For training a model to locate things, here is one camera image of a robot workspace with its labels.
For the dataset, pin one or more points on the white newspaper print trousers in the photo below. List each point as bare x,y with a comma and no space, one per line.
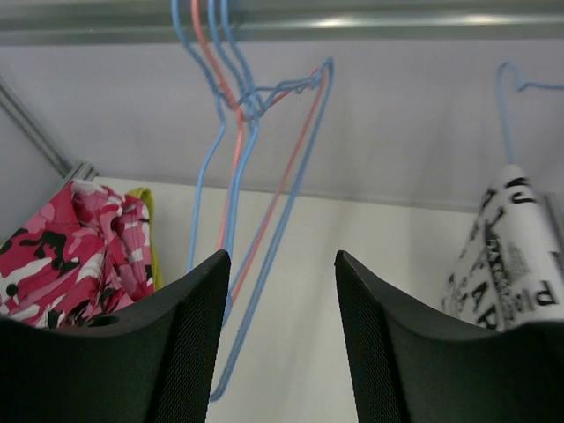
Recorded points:
508,272

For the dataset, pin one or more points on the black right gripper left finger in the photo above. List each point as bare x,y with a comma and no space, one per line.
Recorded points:
150,362

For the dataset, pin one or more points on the pink wire hanger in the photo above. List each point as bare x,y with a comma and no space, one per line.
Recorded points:
233,88

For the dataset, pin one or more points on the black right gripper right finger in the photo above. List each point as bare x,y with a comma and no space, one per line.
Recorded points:
412,363

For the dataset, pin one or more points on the pink camouflage trousers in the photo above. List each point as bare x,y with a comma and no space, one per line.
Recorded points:
85,253

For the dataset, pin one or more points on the aluminium hanging rail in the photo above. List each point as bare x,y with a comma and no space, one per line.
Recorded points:
124,22

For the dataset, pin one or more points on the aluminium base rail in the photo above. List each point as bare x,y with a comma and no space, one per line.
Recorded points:
39,138

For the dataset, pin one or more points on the lime green trousers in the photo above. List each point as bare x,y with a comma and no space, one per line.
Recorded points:
145,195

